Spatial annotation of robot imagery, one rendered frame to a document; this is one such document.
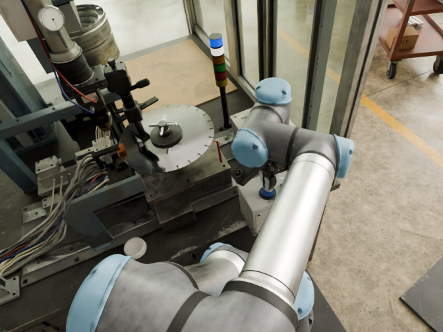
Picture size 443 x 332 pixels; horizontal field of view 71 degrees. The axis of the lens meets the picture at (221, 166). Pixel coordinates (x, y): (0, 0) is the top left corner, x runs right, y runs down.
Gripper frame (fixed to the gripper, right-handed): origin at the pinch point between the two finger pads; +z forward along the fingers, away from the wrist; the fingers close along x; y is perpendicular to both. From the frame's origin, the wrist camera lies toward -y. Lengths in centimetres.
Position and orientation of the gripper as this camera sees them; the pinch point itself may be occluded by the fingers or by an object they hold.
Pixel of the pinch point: (265, 189)
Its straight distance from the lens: 91.9
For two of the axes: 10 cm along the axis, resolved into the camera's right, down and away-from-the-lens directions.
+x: -3.9, -6.7, 6.3
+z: 1.1, 6.4, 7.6
